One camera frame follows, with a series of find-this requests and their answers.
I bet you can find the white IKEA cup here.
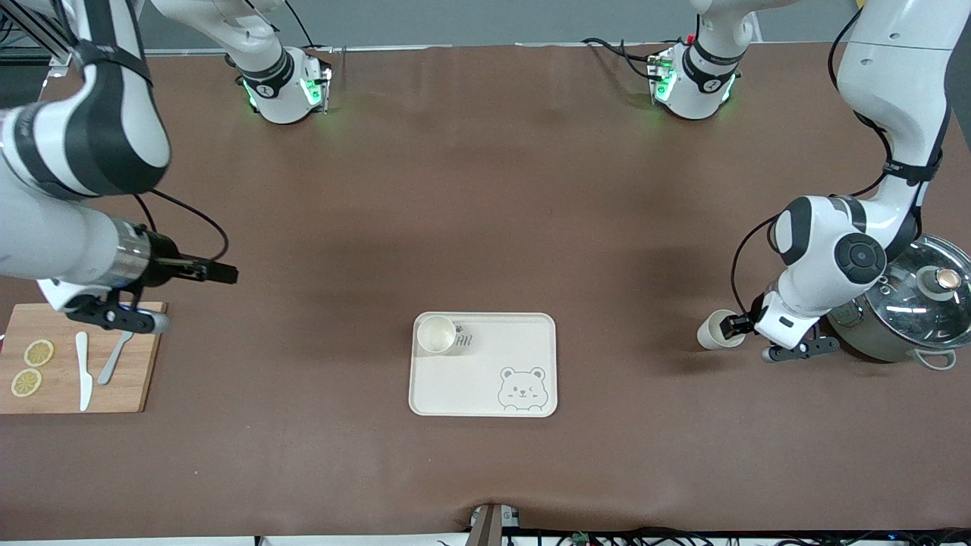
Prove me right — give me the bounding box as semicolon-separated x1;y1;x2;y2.
696;309;748;351
417;315;458;356

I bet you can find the grey-green cooking pot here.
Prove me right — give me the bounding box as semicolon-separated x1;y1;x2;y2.
823;235;971;371

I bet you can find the grey plastic knife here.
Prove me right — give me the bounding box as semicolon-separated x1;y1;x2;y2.
98;331;134;386

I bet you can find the white plastic knife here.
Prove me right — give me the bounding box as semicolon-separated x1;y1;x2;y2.
74;331;93;412

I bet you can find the glass pot lid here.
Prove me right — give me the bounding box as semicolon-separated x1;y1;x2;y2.
865;235;971;350

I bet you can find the wooden cutting board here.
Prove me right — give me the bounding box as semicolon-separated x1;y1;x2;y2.
0;302;167;415

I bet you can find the cream bear print tray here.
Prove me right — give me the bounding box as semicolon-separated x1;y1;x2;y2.
409;312;558;418

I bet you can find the brown table cover mat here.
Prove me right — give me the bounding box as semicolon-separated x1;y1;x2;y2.
0;42;971;541

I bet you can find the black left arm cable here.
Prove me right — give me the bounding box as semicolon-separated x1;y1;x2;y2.
731;6;894;319

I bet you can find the black base power cable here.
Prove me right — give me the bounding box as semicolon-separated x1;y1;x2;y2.
283;0;317;51
580;36;662;81

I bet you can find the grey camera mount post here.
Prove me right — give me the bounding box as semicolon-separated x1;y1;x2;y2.
467;502;524;546

